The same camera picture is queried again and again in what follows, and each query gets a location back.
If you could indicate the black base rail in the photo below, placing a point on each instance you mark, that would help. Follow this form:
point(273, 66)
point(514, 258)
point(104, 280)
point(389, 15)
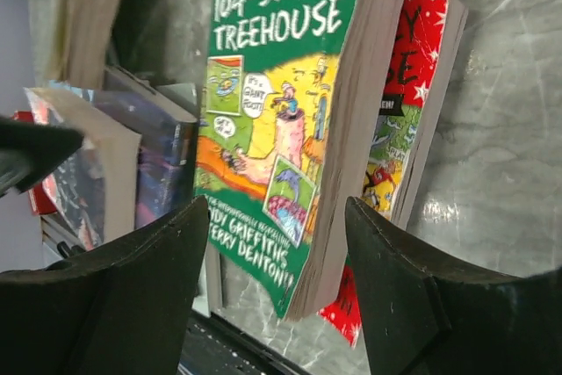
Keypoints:
point(213, 345)

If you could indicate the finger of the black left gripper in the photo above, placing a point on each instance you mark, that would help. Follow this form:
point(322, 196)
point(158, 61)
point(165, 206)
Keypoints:
point(30, 152)

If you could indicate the dark purple book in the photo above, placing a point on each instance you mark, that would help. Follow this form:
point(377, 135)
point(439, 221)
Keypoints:
point(166, 130)

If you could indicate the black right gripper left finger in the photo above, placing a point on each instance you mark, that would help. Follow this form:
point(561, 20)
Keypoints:
point(122, 308)

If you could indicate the floral Little Women book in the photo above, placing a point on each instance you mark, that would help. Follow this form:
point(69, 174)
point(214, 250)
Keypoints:
point(94, 190)

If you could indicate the green 104-storey treehouse book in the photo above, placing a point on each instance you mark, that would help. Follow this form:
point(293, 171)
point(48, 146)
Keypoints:
point(292, 92)

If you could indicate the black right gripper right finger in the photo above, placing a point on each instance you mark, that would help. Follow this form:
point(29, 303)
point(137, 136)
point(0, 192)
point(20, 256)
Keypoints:
point(425, 311)

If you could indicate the red book under green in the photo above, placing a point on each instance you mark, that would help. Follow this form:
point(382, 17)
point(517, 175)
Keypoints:
point(425, 48)

